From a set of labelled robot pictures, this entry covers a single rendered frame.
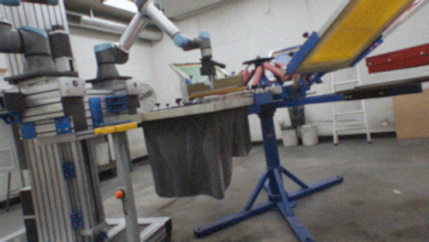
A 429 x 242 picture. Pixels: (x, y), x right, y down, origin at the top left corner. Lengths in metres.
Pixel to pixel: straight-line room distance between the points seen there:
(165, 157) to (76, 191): 0.65
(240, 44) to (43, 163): 5.03
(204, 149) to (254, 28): 5.07
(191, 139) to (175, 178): 0.24
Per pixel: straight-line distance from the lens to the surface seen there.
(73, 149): 2.00
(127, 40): 2.25
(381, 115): 5.91
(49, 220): 2.17
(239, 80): 1.88
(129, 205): 1.47
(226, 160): 1.56
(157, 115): 1.50
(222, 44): 6.66
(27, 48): 1.81
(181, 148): 1.57
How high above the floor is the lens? 0.98
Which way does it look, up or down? 3 degrees down
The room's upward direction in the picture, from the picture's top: 9 degrees counter-clockwise
